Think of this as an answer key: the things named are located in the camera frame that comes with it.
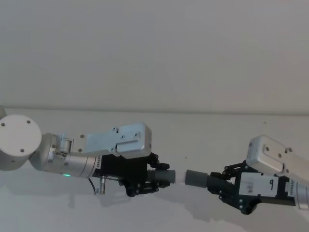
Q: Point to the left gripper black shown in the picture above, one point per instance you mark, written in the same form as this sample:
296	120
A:
120	169

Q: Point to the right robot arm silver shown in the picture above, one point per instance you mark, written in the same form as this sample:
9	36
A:
270	154

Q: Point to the white curtain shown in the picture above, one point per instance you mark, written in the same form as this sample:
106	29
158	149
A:
154	53

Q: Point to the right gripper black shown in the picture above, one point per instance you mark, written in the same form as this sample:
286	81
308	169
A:
265	188

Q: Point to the white table cloth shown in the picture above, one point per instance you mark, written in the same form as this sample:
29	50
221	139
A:
169	212

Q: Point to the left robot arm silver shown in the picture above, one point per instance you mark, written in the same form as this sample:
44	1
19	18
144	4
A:
72	164

